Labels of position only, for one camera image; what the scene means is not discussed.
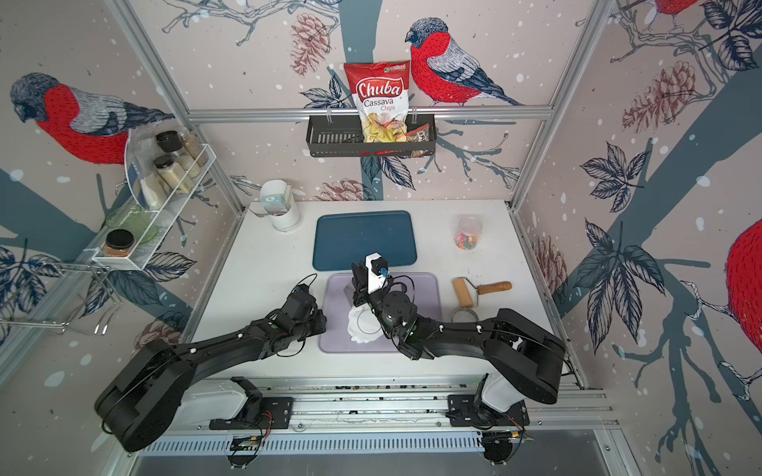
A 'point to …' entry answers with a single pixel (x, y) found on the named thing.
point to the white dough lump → (363, 324)
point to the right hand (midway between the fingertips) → (355, 264)
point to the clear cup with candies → (467, 233)
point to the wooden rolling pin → (468, 293)
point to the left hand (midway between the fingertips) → (332, 313)
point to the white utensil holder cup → (291, 221)
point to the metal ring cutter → (464, 309)
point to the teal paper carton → (275, 204)
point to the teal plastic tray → (343, 239)
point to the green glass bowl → (133, 218)
